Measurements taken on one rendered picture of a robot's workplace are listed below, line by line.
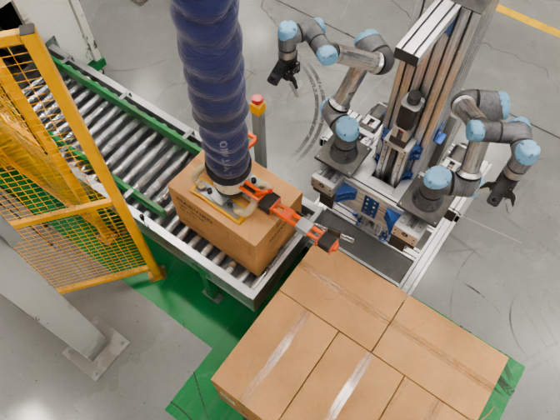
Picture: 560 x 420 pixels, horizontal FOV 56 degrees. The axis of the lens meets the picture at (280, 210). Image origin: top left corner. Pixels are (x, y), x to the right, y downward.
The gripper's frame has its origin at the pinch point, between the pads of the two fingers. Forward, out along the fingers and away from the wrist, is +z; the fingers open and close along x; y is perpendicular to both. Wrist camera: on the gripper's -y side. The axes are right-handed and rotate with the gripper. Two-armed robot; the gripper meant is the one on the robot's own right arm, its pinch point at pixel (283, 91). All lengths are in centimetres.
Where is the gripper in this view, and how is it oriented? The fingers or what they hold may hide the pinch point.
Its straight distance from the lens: 241.0
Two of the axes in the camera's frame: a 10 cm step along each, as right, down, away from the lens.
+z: 0.0, 4.9, 8.7
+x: -8.1, -5.1, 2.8
